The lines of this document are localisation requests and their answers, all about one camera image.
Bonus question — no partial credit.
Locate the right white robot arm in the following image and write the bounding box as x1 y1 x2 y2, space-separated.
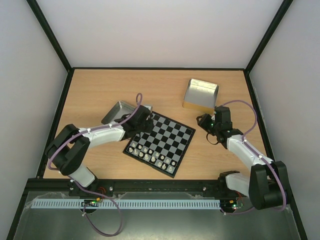
196 106 292 211

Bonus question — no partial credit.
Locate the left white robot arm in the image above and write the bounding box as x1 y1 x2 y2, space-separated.
44 105 153 188

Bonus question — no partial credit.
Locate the silver tin with pieces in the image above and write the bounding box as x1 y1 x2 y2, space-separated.
101 101 135 125

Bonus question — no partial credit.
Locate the black silver chess board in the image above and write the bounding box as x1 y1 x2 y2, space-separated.
123 112 196 178

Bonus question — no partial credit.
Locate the empty gold silver tin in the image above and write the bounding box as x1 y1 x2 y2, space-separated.
182 78 219 114

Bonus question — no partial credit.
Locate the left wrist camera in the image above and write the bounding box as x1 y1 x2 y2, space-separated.
144 105 153 113

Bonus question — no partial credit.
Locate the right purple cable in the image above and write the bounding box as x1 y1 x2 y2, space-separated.
214 100 288 216

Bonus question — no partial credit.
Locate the light blue cable duct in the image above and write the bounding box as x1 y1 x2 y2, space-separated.
30 198 221 210

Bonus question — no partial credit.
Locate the black frame rail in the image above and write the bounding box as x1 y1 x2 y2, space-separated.
24 178 240 199

